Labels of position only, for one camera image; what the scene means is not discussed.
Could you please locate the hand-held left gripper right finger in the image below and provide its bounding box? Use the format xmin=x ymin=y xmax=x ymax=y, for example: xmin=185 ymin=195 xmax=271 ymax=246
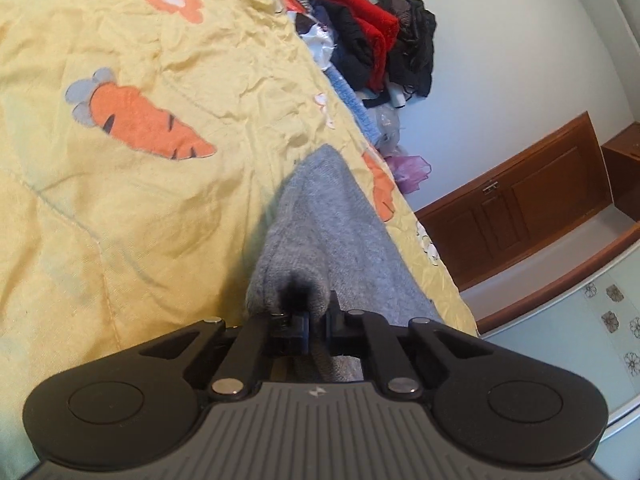
xmin=325 ymin=305 xmax=495 ymax=401

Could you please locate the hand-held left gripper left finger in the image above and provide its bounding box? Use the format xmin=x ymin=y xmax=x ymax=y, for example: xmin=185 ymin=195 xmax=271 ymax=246
xmin=134 ymin=312 xmax=309 ymax=401

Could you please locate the grey sweater with navy sleeves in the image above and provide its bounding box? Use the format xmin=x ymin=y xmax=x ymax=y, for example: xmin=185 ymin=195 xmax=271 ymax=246
xmin=244 ymin=143 xmax=444 ymax=384

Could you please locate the pile of dark and red clothes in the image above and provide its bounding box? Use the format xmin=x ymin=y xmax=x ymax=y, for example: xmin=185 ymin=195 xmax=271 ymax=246
xmin=295 ymin=0 xmax=437 ymax=107

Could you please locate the pink plastic bag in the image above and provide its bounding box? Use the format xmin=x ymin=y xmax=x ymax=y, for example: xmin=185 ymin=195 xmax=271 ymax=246
xmin=387 ymin=154 xmax=433 ymax=197

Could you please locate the yellow carrot print blanket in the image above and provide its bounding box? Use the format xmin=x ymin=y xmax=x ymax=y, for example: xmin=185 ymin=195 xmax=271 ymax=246
xmin=0 ymin=0 xmax=480 ymax=480

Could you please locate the grey plastic bag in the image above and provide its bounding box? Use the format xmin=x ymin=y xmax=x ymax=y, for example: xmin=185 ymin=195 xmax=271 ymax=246
xmin=374 ymin=106 xmax=407 ymax=157

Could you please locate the blue knitted cloth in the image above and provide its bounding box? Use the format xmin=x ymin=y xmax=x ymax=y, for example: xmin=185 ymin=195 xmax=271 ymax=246
xmin=324 ymin=67 xmax=382 ymax=145

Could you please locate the brown wooden door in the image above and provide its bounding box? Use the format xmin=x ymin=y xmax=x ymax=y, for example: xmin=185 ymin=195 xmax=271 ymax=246
xmin=414 ymin=112 xmax=615 ymax=292

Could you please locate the white cabinet with flower pattern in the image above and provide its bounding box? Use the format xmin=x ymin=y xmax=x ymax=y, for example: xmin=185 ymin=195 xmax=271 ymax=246
xmin=479 ymin=249 xmax=640 ymax=443

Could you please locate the white patterned cloth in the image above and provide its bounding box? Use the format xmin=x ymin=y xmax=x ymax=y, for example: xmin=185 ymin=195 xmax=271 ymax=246
xmin=299 ymin=24 xmax=337 ymax=69

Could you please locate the wooden door frame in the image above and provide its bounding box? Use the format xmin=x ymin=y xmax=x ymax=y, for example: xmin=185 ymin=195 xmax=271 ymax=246
xmin=475 ymin=122 xmax=640 ymax=336

